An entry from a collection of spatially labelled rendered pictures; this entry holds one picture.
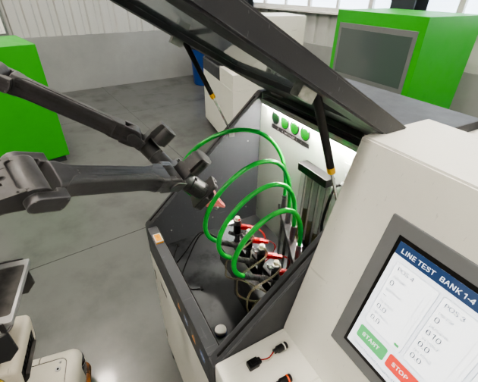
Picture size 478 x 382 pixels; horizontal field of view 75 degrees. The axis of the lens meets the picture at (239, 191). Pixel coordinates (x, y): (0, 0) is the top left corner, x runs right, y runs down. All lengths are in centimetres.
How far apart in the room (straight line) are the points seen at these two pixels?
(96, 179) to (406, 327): 66
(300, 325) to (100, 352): 151
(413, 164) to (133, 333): 192
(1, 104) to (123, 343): 276
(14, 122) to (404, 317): 389
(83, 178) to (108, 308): 178
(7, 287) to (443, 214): 115
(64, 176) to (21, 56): 337
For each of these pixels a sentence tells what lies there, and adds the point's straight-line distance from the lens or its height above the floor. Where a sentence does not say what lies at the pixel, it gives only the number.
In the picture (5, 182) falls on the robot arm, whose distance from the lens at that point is 61.
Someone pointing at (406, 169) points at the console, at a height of 153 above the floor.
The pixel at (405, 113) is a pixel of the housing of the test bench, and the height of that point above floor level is 150.
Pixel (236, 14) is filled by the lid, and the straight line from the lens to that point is 44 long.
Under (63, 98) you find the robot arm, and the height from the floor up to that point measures 153.
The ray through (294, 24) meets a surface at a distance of 391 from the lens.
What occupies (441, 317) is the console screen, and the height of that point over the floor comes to 134.
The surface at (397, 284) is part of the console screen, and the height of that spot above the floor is 133.
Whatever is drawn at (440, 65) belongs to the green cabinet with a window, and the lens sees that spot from 364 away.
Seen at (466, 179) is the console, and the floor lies 155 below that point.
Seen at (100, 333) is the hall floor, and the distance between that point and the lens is 229.
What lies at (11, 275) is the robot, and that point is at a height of 104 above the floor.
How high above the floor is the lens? 181
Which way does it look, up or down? 33 degrees down
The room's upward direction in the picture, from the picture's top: 1 degrees clockwise
